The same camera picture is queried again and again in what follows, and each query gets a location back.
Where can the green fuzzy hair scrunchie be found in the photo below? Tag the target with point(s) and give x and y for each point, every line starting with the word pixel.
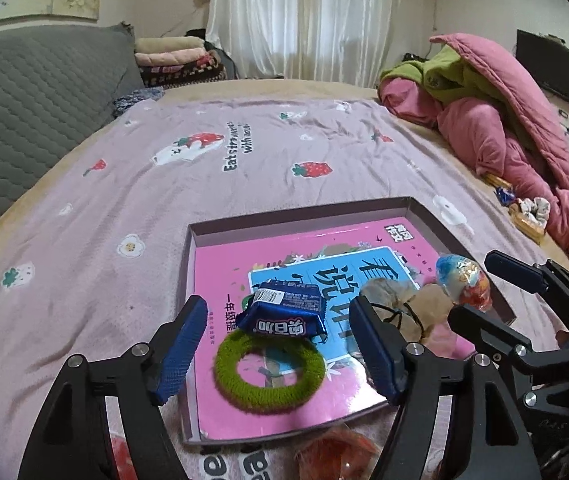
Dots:
pixel 263 400

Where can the pink quilted comforter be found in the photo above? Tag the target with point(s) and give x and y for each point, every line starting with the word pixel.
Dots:
pixel 520 141

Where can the blue snack packet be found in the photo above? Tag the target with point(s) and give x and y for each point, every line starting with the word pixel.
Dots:
pixel 285 309

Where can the small clutter on bed edge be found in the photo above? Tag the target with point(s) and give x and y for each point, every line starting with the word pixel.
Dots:
pixel 529 215

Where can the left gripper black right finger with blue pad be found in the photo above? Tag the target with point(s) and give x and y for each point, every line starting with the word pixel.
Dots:
pixel 486 437

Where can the grey quilted headboard cover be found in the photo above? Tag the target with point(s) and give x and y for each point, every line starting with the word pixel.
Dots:
pixel 58 85

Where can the stack of folded blankets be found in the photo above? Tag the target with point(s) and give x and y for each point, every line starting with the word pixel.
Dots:
pixel 172 62

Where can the red toy egg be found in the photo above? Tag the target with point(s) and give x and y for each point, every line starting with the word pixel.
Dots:
pixel 339 453

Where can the black flat television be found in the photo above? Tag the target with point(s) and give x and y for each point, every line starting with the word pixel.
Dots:
pixel 546 60

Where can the white sheer curtain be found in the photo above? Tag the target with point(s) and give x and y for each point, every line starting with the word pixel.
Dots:
pixel 320 40

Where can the beige mesh drawstring pouch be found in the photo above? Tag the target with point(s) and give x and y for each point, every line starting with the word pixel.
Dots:
pixel 420 315

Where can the green blanket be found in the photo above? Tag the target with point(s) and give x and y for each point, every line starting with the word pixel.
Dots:
pixel 447 77

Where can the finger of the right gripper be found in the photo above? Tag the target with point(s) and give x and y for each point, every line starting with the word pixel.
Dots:
pixel 549 280
pixel 484 329

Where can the pink blue children's book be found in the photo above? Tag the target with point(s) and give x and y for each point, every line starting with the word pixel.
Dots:
pixel 339 261

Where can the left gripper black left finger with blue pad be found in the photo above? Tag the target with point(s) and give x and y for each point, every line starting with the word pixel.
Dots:
pixel 71 436

